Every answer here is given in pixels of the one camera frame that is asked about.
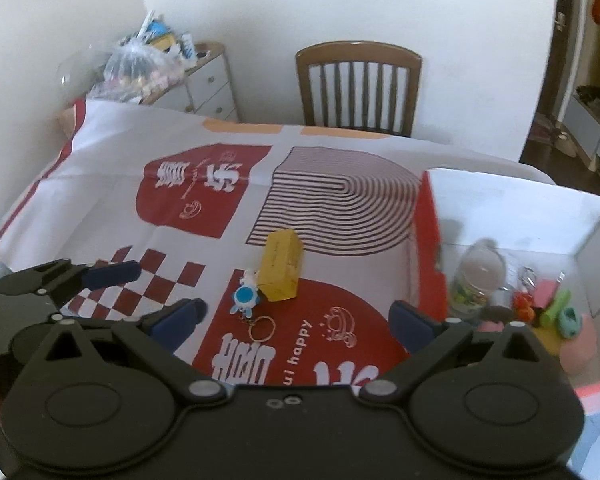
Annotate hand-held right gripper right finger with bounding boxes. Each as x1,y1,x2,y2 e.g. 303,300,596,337
361,301,556,403

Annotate orange figure keychain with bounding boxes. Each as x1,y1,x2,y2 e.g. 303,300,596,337
512,292,538,323

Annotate red cardboard box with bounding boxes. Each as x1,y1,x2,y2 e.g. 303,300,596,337
412,167,600,401

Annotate yellow rectangular box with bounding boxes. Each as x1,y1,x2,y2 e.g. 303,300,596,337
256,230,305,303

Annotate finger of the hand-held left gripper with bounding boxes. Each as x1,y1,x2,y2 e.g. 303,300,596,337
0,259,142,306

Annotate slippers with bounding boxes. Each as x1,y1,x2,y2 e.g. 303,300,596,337
555,130,581,157

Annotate clear glass bowl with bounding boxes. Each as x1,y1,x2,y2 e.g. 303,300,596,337
57,42,116,101

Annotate blue white figure keychain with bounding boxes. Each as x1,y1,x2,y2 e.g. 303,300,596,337
229,269,277,343

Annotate pink round case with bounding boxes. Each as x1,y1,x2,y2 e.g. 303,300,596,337
560,312,600,376

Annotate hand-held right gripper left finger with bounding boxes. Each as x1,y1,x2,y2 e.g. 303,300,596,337
41,299,228,403

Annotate brown cardboard box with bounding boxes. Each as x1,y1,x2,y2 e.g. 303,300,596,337
55,102,88,136

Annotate toothpick jar with green lid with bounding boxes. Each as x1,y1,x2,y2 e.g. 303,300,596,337
450,240,508,318

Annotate blue yellow packet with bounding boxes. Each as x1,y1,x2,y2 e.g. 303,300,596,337
142,17,178,53

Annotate pink binder clip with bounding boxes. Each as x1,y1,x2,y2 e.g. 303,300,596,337
517,270,563,311

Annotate clear plastic bag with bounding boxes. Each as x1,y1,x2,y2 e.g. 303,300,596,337
87,35,188,106

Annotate green marker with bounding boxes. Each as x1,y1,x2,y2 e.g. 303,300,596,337
540,287,573,328

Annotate small white drawer cabinet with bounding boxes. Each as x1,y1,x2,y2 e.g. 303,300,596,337
172,42,241,123

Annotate red white printed tablecloth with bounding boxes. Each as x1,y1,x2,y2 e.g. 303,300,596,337
0,97,556,391

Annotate yellow oval tag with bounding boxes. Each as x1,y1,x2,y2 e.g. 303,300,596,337
532,327,563,356

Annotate wooden chair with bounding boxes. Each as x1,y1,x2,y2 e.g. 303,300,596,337
295,40,423,138

